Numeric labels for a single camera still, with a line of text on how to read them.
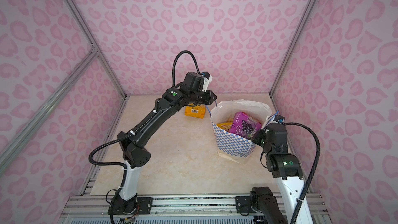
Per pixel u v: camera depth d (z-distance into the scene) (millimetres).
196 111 1032
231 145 751
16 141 534
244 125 750
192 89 597
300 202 396
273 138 481
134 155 595
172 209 732
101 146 447
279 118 596
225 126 858
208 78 697
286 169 444
